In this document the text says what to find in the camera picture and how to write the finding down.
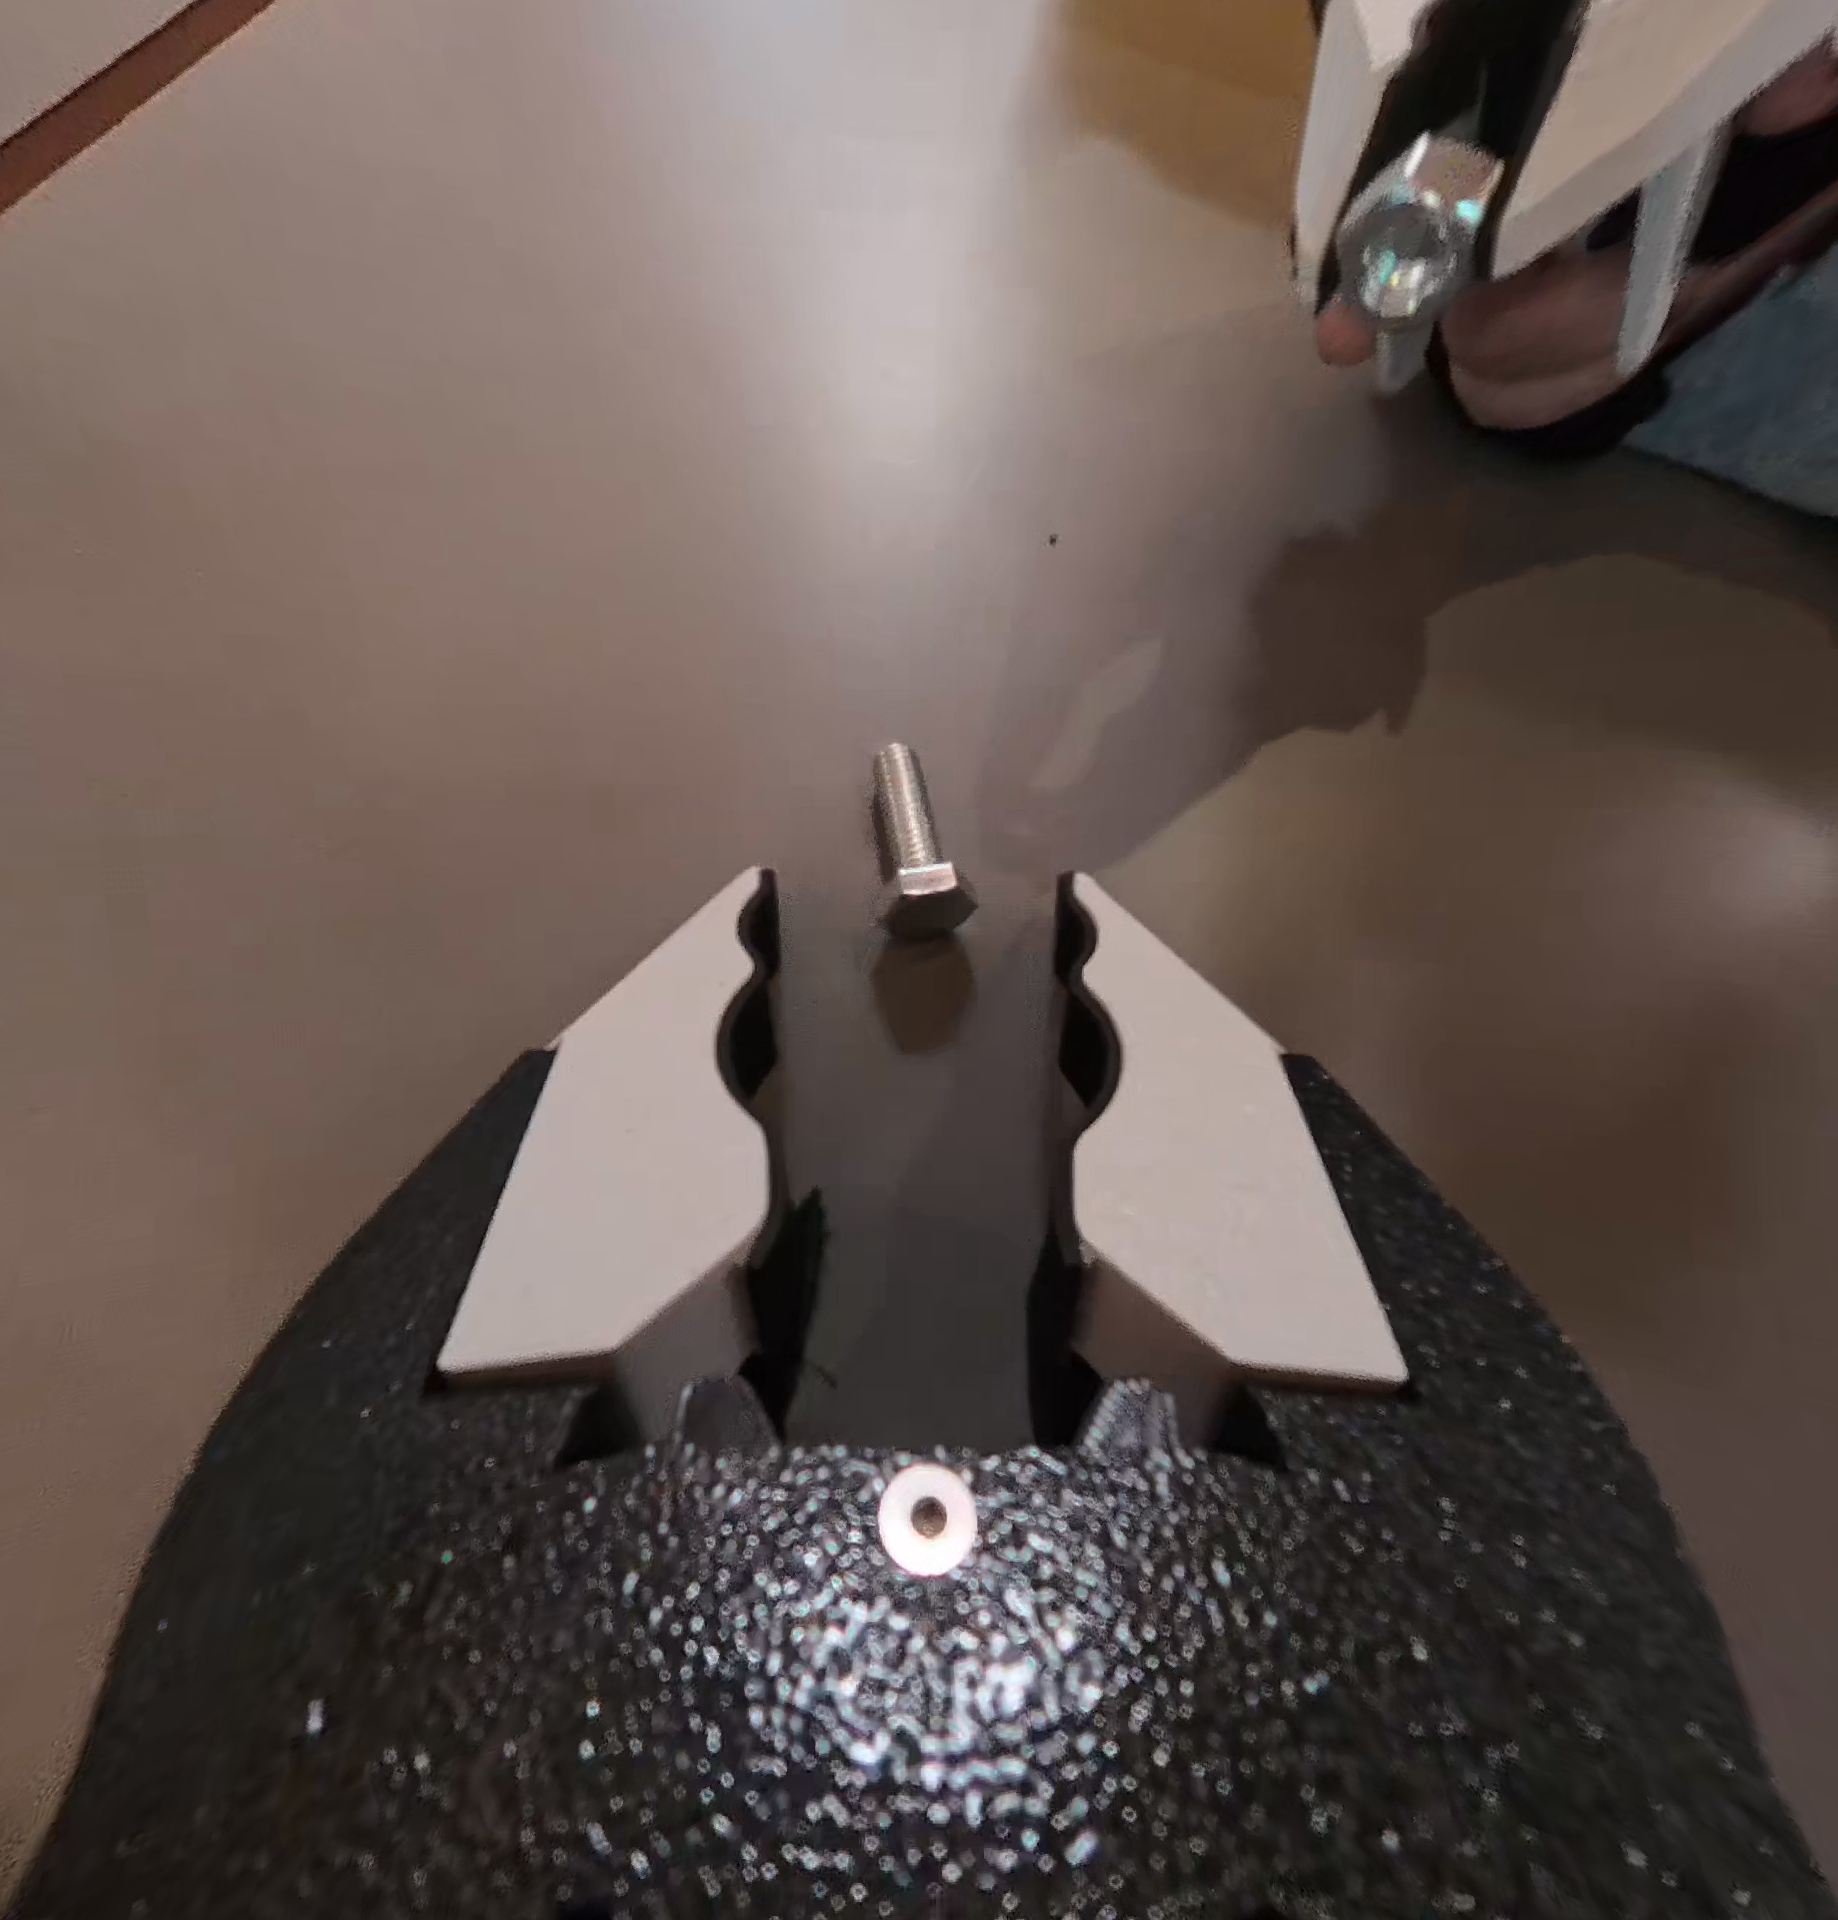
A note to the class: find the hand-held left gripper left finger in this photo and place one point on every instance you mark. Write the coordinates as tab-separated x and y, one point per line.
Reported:
619	1170

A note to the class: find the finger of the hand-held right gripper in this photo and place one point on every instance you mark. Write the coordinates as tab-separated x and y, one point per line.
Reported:
1624	105
1346	122

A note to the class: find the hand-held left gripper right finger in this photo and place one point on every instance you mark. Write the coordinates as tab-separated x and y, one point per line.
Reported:
1219	1185

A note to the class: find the zinc hex nut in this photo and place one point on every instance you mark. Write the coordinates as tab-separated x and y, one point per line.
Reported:
1406	248

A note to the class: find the steel hex bolt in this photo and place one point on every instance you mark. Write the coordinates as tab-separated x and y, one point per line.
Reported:
916	857

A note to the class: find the person's right hand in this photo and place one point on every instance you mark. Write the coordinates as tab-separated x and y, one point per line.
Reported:
1541	352

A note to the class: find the person's blue jeans leg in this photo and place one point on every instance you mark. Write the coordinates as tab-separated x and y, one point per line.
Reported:
1781	390

